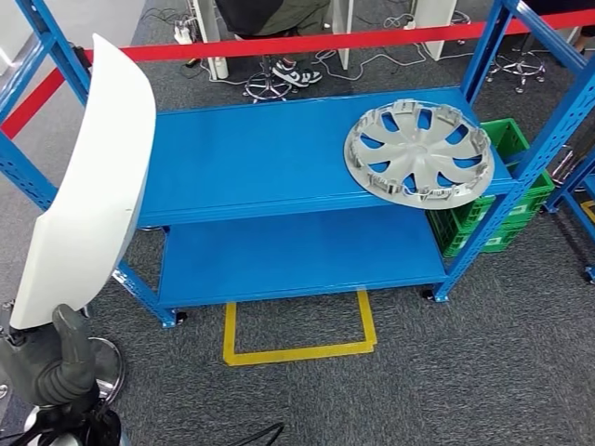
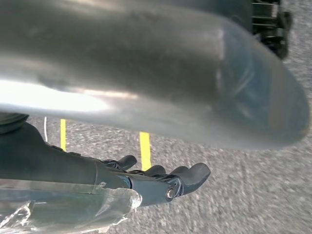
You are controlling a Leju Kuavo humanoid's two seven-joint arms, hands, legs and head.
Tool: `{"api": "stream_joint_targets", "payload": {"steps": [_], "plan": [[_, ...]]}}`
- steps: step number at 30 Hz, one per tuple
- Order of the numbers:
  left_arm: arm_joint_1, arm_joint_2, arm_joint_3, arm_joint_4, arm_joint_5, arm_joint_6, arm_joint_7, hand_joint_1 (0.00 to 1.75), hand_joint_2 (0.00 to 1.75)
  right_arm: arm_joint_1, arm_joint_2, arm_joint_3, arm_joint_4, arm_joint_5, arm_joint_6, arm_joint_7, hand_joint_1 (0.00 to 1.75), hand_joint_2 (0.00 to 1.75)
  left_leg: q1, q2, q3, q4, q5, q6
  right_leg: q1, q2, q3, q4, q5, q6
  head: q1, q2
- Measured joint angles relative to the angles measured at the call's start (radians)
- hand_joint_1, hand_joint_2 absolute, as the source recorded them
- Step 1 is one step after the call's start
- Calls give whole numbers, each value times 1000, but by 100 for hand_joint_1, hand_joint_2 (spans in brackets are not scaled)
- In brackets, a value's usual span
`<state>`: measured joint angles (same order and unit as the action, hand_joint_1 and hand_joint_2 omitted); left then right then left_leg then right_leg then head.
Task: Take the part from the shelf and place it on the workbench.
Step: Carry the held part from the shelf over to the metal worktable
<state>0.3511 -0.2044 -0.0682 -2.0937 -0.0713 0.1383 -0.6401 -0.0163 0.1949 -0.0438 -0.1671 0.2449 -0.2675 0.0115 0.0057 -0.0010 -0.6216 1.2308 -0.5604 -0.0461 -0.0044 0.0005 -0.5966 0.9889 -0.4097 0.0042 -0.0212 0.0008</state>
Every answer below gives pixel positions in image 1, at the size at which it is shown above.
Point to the silver wheel hubcap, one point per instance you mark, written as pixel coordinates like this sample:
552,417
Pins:
418,154

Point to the person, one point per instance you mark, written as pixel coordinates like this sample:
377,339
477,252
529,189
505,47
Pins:
260,12

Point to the blue metal shelf rack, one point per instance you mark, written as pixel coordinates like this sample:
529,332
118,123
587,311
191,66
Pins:
576,216
288,154

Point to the chrome metal tubes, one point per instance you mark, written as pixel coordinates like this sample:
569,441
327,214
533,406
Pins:
565,166

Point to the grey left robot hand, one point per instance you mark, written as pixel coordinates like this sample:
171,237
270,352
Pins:
69,363

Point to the green plastic crate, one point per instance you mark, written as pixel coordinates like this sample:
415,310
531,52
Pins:
504,132

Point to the black stanchion post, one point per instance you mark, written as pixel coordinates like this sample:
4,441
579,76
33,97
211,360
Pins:
80,58

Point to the chrome stool base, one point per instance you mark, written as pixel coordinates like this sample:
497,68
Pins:
517,66

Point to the white curved car part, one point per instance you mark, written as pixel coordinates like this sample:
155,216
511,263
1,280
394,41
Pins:
93,184

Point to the white desk panel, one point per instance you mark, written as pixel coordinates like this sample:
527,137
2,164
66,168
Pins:
343,31
434,24
207,31

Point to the white power strip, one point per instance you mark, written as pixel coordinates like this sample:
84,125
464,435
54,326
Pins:
409,24
183,31

